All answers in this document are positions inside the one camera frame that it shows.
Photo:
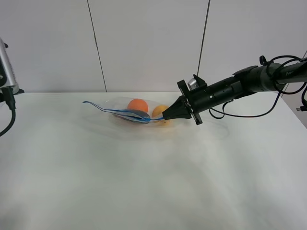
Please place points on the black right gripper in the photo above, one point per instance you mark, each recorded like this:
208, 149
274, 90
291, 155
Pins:
193, 102

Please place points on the clear zip bag blue seal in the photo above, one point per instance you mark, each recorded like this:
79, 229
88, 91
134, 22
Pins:
99, 118

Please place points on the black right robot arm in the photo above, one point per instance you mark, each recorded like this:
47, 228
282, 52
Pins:
270, 76

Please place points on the yellow pear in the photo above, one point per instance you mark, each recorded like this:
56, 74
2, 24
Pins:
157, 113

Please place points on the orange fruit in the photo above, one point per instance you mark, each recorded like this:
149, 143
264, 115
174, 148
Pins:
138, 104

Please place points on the purple eggplant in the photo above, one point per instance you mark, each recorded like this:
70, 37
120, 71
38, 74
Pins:
136, 116

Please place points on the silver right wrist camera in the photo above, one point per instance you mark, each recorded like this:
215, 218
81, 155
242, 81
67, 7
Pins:
193, 84

